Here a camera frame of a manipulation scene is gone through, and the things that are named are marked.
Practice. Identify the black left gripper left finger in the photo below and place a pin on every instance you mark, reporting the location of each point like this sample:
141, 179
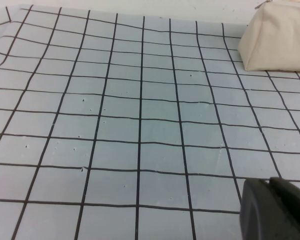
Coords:
255, 212

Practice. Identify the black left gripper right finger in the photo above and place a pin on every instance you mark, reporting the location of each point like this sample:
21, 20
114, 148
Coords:
295, 215

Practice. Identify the cream fabric pencil case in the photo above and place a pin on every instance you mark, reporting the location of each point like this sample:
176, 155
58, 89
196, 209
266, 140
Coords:
277, 37

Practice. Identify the grey grid-patterned tablecloth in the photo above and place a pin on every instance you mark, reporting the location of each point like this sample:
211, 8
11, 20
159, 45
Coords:
140, 125

